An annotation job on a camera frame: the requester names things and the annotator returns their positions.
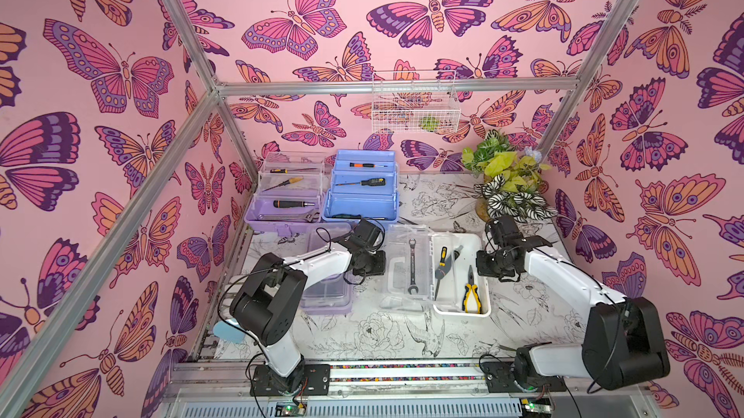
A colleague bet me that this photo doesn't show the white toolbox clear lid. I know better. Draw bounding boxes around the white toolbox clear lid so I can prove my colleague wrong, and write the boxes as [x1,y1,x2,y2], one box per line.
[379,223,493,319]

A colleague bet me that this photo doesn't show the purple toolbox clear lid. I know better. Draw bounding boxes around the purple toolbox clear lid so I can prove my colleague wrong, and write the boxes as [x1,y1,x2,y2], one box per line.
[300,222,354,316]

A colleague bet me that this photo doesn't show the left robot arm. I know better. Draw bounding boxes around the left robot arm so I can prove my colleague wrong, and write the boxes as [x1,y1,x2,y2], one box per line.
[229,218,386,394]

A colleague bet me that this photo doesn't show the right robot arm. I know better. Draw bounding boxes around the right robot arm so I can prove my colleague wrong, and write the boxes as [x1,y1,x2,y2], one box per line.
[476,216,670,391]

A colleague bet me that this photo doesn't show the silver combination wrench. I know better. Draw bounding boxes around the silver combination wrench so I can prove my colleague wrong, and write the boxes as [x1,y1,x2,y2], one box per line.
[408,238,420,295]

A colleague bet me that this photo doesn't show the potted leafy plant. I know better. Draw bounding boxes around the potted leafy plant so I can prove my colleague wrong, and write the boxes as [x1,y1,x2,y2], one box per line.
[461,129,557,223]

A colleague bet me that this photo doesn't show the blue open toolbox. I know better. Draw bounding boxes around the blue open toolbox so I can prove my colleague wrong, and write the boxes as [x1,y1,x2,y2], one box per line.
[322,150,399,224]

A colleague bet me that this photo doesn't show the black yellow screwdriver in blue box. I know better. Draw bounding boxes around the black yellow screwdriver in blue box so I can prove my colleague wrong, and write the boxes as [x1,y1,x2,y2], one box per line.
[334,178,387,187]

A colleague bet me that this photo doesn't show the black orange screwdriver in white box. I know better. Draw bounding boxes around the black orange screwdriver in white box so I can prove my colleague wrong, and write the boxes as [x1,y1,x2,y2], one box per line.
[434,245,462,300]

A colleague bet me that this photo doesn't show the back purple open toolbox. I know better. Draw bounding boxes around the back purple open toolbox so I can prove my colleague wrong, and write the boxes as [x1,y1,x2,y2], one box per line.
[244,152,327,238]

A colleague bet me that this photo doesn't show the black orange screwdriver in purple box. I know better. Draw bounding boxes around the black orange screwdriver in purple box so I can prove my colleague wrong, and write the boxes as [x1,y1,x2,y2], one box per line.
[272,200,317,210]

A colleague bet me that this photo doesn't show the yellow handled pliers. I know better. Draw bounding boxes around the yellow handled pliers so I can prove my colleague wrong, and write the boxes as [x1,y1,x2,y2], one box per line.
[461,266,482,314]

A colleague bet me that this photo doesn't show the white wire basket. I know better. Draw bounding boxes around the white wire basket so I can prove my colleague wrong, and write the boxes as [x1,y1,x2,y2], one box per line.
[369,78,461,135]

